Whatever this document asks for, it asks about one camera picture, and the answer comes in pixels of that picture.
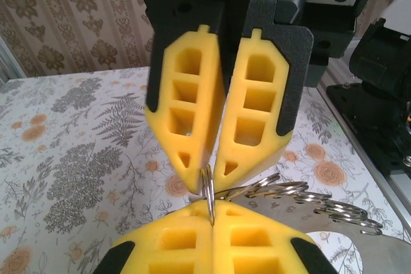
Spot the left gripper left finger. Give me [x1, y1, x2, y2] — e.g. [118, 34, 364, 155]
[92, 199, 215, 274]

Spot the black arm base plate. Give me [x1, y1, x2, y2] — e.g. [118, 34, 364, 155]
[326, 83, 411, 175]

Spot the small silver split keyring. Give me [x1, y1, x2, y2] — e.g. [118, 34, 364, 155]
[199, 164, 216, 227]

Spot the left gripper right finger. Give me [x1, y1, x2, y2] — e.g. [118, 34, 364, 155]
[212, 199, 340, 274]

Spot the aluminium frame post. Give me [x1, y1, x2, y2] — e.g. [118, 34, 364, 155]
[0, 35, 26, 85]

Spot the floral fabric pouch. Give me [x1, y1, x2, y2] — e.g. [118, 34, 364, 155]
[214, 173, 411, 274]

